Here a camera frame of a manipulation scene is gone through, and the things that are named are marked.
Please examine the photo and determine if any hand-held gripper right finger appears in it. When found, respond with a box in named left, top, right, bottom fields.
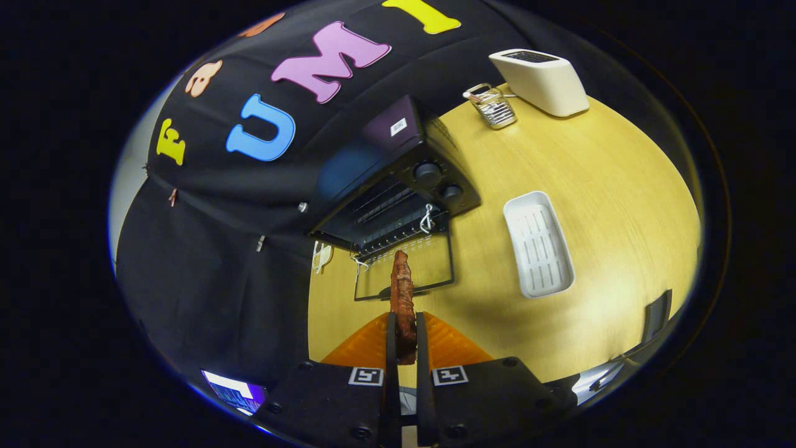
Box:
left=415, top=311, right=576, bottom=448

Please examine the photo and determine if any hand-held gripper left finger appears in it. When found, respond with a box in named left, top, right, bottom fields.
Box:
left=252, top=311, right=402, bottom=448

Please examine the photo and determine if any reddish brown meat piece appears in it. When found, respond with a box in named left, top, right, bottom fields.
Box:
left=390, top=250, right=418, bottom=365

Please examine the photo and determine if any black toaster oven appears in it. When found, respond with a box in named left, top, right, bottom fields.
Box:
left=308, top=95, right=483, bottom=302

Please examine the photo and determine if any white bread toaster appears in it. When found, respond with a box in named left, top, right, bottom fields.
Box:
left=488, top=49, right=590, bottom=118

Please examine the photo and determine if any white rectangular tray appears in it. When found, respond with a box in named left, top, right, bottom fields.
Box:
left=502, top=190, right=576, bottom=299

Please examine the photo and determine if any black backdrop cloth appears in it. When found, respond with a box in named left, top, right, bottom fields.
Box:
left=115, top=0, right=529, bottom=402

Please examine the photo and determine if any metal wire basket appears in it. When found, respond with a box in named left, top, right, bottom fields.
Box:
left=463, top=83, right=518, bottom=129

